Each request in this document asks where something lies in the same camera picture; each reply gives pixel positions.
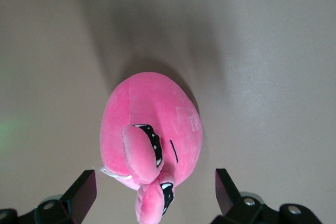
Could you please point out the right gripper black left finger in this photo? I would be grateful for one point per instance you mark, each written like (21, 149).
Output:
(78, 195)

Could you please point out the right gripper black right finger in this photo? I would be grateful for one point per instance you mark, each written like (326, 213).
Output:
(228, 197)

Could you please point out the pink plush toy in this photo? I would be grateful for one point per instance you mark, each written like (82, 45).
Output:
(147, 108)

